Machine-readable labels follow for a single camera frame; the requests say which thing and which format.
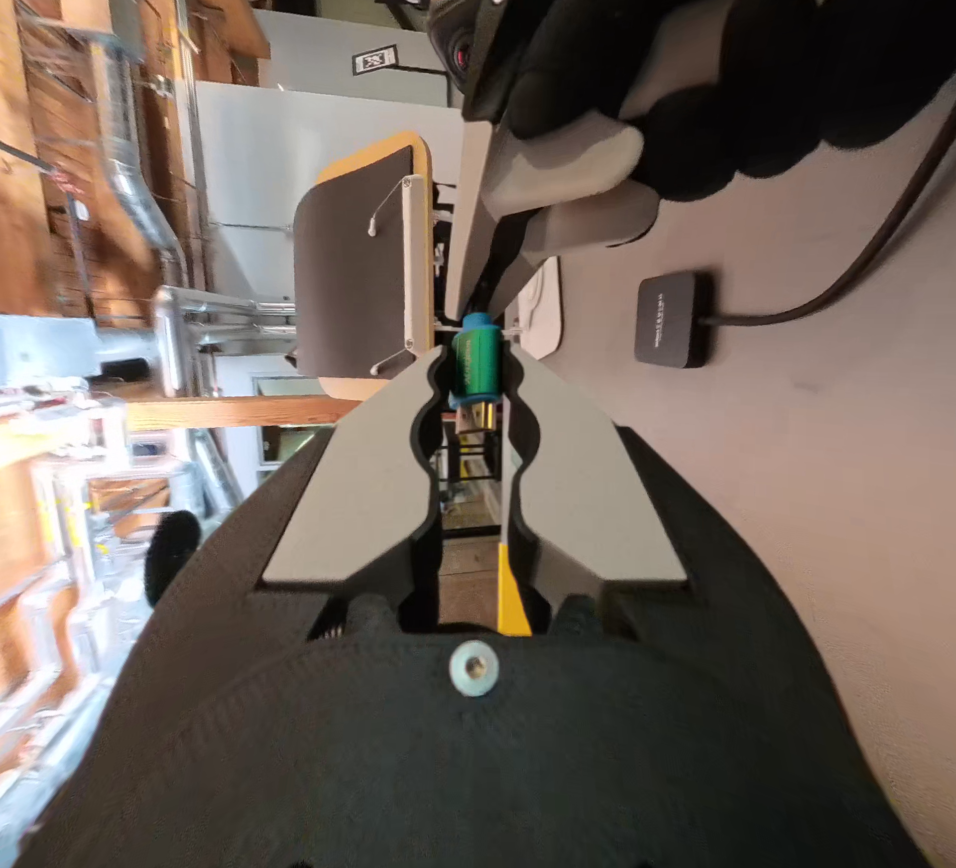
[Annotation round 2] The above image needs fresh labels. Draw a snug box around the silver ventilation duct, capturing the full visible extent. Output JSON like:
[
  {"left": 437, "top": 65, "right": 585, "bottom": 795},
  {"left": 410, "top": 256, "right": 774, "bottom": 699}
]
[{"left": 93, "top": 39, "right": 191, "bottom": 271}]

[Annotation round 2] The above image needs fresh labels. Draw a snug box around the black hub cable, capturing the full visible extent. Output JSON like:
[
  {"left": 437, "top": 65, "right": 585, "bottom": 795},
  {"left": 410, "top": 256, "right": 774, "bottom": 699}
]
[{"left": 701, "top": 124, "right": 956, "bottom": 328}]

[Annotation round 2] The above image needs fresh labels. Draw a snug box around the black fuzzy ball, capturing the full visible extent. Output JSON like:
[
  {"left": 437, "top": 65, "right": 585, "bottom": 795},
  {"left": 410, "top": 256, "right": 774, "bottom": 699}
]
[{"left": 143, "top": 509, "right": 204, "bottom": 606}]

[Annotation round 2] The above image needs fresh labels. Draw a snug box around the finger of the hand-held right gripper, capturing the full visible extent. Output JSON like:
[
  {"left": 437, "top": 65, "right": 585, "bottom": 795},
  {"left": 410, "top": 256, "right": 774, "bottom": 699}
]
[
  {"left": 444, "top": 121, "right": 500, "bottom": 320},
  {"left": 484, "top": 222, "right": 561, "bottom": 322}
]

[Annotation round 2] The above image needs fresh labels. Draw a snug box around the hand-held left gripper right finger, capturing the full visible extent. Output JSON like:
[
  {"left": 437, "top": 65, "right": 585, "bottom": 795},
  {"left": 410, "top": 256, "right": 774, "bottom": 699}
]
[{"left": 502, "top": 351, "right": 690, "bottom": 604}]

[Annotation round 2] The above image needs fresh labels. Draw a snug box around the black braided hdmi cable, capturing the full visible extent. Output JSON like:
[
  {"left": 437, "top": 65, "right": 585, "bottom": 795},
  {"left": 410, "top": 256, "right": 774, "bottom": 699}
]
[{"left": 447, "top": 263, "right": 516, "bottom": 437}]

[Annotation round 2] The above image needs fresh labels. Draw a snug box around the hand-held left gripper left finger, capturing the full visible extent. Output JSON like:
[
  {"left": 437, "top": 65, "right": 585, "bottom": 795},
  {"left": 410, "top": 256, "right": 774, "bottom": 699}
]
[{"left": 260, "top": 347, "right": 449, "bottom": 604}]

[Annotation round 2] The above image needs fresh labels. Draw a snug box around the wooden shelf board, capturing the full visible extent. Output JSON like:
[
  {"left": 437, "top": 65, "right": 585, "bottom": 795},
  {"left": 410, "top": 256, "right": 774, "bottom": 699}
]
[{"left": 125, "top": 395, "right": 361, "bottom": 433}]

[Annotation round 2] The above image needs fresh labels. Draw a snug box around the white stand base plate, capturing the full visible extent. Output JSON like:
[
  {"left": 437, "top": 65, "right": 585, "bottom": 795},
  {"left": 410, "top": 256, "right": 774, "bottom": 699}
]
[{"left": 517, "top": 255, "right": 563, "bottom": 361}]

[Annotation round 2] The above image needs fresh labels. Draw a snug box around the person's right hand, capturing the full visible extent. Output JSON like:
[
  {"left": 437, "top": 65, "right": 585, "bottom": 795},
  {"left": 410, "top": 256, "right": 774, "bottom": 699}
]
[{"left": 514, "top": 0, "right": 956, "bottom": 204}]

